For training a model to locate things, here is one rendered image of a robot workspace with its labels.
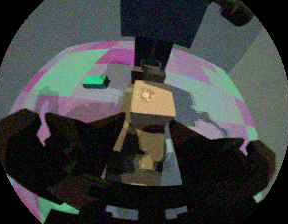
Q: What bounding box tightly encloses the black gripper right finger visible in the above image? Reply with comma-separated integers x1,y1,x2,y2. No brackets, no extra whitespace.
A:
169,119,245,184

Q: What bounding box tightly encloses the green rectangular block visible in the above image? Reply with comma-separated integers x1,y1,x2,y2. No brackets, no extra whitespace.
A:
81,75,108,89

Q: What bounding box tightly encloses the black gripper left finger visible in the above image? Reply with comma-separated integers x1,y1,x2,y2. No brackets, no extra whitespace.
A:
44,113,125,177

